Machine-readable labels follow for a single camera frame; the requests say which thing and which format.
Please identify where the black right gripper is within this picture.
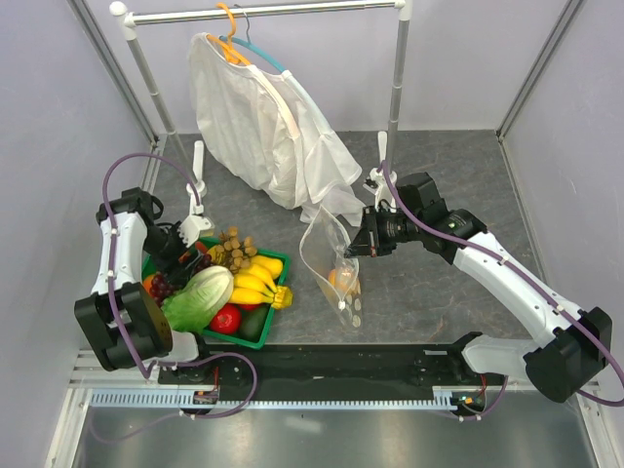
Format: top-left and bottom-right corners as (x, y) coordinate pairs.
(345, 205), (423, 257)

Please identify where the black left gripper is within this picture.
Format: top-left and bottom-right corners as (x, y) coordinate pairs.
(141, 222), (203, 289)

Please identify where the clear dotted zip top bag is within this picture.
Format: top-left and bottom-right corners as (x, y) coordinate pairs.
(299, 207), (363, 330)

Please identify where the orange peach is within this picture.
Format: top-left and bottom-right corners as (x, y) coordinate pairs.
(328, 267), (360, 294)

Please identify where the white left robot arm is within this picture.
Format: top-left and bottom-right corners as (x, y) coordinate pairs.
(74, 187), (215, 383)

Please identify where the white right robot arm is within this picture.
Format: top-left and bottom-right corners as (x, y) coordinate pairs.
(345, 167), (623, 403)

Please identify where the orange fruit in basket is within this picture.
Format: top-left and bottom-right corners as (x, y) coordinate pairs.
(142, 274), (155, 293)

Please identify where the purple grape bunch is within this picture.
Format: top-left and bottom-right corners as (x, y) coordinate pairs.
(149, 253), (212, 306)

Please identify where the green lettuce head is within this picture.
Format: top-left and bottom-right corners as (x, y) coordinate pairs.
(162, 265), (234, 333)

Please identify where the brown longan bunch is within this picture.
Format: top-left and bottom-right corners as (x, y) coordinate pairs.
(209, 226), (258, 274)

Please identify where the silver clothes rack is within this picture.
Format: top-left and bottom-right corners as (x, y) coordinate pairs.
(109, 1), (413, 165)

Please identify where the green plastic basket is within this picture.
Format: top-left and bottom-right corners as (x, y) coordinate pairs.
(142, 238), (293, 349)

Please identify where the red tomato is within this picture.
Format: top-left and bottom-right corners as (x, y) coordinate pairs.
(209, 303), (242, 335)

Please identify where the yellow banana bunch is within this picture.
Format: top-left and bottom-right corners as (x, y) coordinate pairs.
(229, 263), (293, 309)

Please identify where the dark green avocado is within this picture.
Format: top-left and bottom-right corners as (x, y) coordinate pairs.
(238, 304), (270, 342)

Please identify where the white hanging shirt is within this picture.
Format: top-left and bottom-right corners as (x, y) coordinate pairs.
(188, 33), (364, 226)

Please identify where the orange clothes hanger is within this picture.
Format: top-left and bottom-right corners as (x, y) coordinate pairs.
(206, 2), (251, 66)

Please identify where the teal clothes hanger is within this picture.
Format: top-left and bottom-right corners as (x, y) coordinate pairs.
(232, 37), (288, 73)

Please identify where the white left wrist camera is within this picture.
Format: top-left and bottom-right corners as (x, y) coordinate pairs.
(177, 205), (215, 248)

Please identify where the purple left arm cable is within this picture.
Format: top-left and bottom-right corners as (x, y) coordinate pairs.
(104, 152), (206, 384)

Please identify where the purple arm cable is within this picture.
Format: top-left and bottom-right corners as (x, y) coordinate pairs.
(379, 160), (624, 406)
(104, 152), (206, 384)

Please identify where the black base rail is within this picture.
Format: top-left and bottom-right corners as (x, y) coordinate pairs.
(158, 343), (504, 402)

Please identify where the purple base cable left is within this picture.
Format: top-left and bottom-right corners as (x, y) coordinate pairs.
(90, 353), (259, 443)

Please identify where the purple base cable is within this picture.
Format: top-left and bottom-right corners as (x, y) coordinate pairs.
(450, 382), (509, 423)
(90, 353), (259, 443)

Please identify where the grey slotted cable duct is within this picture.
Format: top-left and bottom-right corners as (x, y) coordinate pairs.
(90, 389), (459, 411)

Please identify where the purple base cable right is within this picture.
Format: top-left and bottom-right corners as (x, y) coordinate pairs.
(450, 382), (509, 423)

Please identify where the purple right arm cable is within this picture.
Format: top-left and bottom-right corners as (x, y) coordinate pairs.
(379, 160), (624, 406)

